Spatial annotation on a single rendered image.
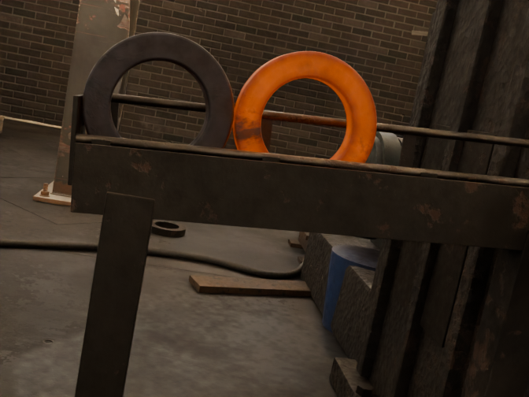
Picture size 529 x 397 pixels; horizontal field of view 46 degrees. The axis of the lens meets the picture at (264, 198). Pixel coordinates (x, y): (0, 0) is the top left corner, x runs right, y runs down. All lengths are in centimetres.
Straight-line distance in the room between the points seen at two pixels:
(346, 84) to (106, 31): 259
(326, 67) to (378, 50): 639
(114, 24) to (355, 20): 420
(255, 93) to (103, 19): 259
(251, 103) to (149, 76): 610
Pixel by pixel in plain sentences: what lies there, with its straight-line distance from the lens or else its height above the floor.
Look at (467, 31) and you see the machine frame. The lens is 148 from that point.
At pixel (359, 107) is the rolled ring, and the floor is 72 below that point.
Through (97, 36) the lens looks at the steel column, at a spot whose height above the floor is 85.
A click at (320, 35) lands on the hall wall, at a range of 705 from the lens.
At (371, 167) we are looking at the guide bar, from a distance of 82.
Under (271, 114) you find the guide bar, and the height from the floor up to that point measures 69.
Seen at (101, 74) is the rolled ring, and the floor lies 70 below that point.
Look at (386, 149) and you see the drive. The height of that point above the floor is 63.
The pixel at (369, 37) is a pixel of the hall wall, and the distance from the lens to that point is 718.
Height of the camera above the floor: 71
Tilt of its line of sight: 9 degrees down
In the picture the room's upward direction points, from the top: 11 degrees clockwise
